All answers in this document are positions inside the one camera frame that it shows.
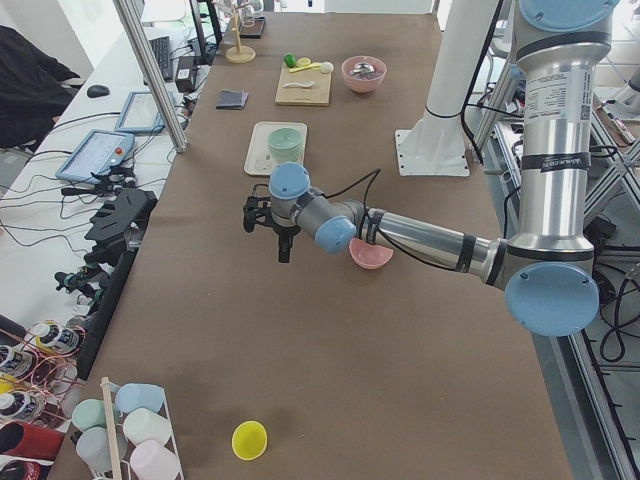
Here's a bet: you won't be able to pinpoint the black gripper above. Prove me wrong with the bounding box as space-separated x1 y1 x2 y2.
243 183 300 263

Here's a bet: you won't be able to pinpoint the small pink bowl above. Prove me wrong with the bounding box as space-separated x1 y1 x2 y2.
348 238 394 270

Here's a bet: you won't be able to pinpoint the white ceramic spoon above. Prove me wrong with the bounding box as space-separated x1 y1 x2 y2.
282 81 316 89

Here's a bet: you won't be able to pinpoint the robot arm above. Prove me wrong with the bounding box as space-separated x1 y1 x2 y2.
243 1 615 337

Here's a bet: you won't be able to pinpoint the large pink bowl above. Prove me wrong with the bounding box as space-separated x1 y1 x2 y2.
341 55 387 93

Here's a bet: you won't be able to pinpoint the cream rabbit tray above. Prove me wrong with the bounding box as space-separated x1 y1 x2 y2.
244 121 308 177

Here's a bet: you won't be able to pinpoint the green stacked bowls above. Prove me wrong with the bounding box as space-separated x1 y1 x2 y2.
267 127 303 163

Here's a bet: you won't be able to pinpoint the bamboo cutting board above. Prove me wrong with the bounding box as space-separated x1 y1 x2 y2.
275 65 332 107

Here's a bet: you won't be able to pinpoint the grey folded cloth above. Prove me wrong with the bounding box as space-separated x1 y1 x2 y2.
216 89 249 110

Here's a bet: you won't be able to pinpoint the yellow plastic knife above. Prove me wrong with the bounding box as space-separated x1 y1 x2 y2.
289 62 322 74

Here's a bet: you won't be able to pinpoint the green lime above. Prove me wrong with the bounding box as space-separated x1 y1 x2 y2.
283 53 297 68

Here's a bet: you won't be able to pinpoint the wooden cup tree stand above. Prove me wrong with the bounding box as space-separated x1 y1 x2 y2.
215 0 256 64

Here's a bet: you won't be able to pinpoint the blue teach pendant far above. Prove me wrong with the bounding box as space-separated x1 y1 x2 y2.
114 91 165 135

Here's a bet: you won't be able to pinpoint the blue teach pendant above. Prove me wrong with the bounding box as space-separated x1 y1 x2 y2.
55 129 135 184
114 91 165 135

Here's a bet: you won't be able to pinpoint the yellow plastic cup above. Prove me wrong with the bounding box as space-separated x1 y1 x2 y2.
231 420 268 461

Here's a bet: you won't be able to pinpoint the blue teach pendant near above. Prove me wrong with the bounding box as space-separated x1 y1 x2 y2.
55 129 135 184

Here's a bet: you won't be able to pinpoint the black keyboard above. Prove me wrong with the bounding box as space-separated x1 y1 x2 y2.
149 36 173 82

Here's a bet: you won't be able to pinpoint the black computer mouse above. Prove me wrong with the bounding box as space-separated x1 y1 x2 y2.
86 84 110 98

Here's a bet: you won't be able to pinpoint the cup rack with cups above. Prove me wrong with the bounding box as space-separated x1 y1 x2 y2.
71 377 185 480

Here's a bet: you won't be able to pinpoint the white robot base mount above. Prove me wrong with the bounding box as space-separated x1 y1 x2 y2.
396 0 501 177

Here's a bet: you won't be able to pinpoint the aluminium frame post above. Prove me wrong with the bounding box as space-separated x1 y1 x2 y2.
113 0 188 153

